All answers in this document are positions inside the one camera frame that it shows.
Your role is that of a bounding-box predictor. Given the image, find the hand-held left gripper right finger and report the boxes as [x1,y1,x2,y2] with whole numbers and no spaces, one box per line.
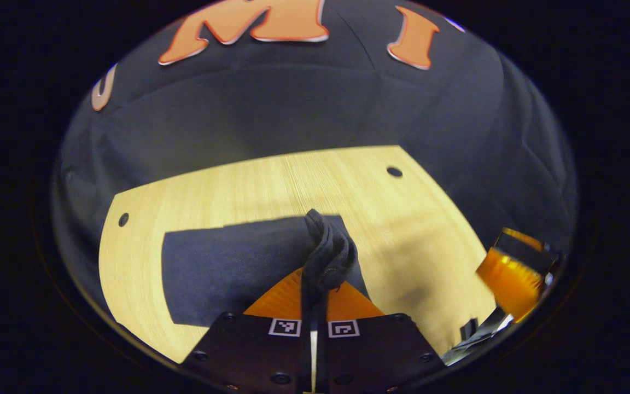
[315,278,450,394]

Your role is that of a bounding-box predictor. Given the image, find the dark denim jeans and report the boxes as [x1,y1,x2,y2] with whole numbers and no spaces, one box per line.
[161,208,371,329]

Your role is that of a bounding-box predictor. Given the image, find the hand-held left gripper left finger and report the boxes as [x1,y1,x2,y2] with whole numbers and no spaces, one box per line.
[180,267,315,394]

